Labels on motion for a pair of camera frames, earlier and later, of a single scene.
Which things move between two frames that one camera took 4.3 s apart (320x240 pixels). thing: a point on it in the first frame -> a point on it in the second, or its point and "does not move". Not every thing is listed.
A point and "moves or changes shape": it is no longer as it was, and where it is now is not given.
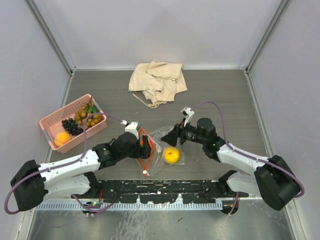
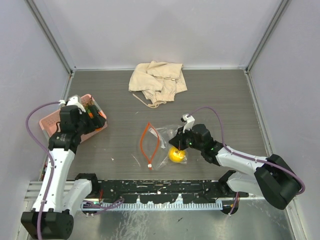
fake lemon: [171, 155] moves or changes shape
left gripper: [144, 152] -> [97, 122]
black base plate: [160, 191] does not move
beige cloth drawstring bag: [159, 82] does not move
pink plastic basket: [64, 129] does not move
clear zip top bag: [163, 154] moves or changes shape
